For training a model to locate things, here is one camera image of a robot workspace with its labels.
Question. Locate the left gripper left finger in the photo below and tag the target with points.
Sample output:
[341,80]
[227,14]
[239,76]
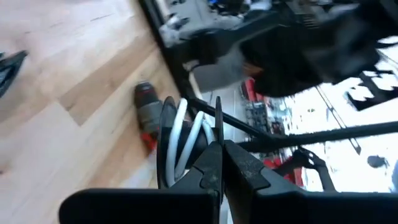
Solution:
[140,205]

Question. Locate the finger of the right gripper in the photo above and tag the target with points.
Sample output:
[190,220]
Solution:
[214,46]

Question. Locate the grey red work glove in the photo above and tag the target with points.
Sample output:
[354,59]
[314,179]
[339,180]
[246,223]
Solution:
[148,112]

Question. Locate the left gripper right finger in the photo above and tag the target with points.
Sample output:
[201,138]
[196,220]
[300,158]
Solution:
[311,208]

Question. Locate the red storage shelving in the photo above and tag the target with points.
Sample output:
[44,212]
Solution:
[248,90]

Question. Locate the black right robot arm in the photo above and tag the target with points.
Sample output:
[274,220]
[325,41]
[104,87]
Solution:
[373,18]

